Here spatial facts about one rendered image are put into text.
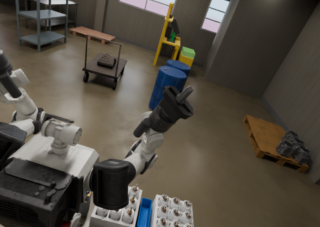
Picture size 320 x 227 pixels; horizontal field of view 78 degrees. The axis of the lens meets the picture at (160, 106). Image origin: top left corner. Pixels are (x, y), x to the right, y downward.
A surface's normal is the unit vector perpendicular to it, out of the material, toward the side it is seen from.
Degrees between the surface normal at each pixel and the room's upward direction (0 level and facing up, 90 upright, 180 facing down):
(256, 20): 90
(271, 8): 90
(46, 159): 0
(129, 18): 90
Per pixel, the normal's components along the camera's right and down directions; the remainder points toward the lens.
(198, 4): -0.14, 0.46
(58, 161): 0.28, -0.83
